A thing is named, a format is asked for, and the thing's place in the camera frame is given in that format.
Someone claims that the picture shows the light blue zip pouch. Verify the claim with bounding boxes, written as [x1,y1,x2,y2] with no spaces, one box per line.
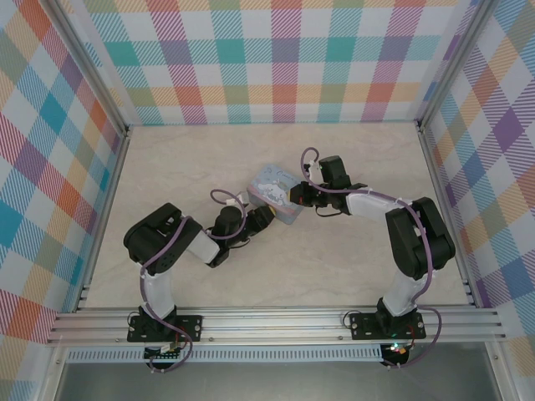
[245,164,305,227]

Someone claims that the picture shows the long aluminium base rail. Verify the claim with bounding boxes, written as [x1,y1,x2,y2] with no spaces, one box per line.
[44,306,509,348]

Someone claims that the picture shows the aluminium side rail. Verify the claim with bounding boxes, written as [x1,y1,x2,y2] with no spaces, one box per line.
[417,120,482,310]
[74,124,133,314]

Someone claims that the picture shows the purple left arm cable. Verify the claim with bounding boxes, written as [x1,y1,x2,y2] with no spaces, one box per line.
[140,190,247,373]

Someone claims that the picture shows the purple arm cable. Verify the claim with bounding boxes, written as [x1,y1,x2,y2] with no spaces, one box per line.
[300,146,443,371]
[140,190,247,373]

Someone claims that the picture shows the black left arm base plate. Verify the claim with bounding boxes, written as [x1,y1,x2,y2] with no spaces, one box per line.
[126,314,204,344]

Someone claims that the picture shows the white slotted cable duct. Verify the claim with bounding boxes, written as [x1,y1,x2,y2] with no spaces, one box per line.
[65,348,385,363]

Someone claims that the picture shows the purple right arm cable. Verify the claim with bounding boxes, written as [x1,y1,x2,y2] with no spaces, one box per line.
[300,146,443,371]

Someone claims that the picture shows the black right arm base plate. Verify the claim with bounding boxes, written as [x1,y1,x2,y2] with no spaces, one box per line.
[348,312,428,342]

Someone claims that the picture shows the aluminium corner post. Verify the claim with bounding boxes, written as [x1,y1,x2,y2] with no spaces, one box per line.
[48,0,131,139]
[416,0,490,135]

